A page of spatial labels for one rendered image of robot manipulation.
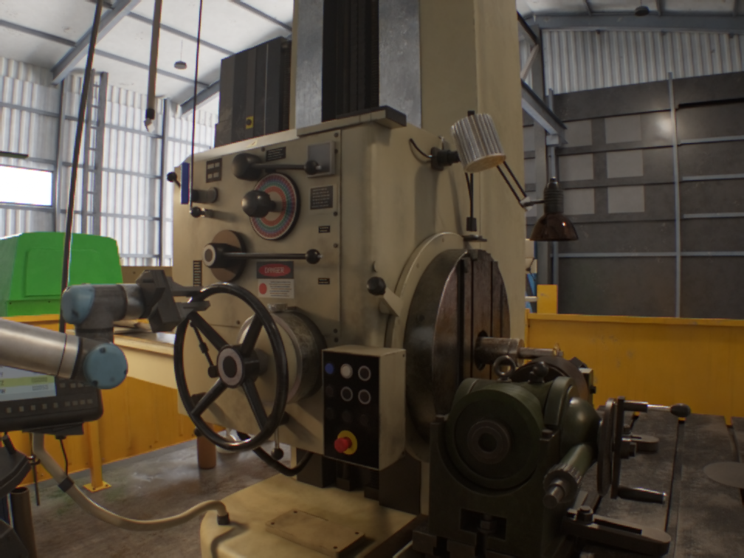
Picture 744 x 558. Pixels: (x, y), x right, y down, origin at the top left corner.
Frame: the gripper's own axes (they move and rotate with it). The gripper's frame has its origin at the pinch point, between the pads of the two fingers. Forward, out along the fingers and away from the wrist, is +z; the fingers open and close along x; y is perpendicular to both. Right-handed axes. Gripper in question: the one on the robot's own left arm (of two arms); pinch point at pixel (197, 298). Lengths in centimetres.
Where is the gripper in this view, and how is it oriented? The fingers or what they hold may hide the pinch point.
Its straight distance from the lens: 122.1
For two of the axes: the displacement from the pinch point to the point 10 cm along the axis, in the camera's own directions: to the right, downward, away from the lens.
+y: -7.0, 5.3, 4.8
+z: 5.6, -0.1, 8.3
